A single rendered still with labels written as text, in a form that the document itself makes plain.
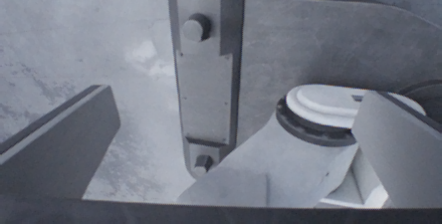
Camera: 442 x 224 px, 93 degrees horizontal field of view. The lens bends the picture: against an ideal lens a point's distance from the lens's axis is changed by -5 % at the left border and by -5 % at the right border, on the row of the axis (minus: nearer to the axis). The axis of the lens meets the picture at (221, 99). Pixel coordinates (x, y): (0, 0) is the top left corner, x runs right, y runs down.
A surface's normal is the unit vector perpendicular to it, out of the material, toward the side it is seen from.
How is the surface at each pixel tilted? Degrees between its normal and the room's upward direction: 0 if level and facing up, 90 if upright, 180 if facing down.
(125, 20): 0
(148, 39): 0
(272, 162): 90
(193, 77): 0
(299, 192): 90
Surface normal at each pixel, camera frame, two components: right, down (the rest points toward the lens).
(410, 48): -0.23, 0.50
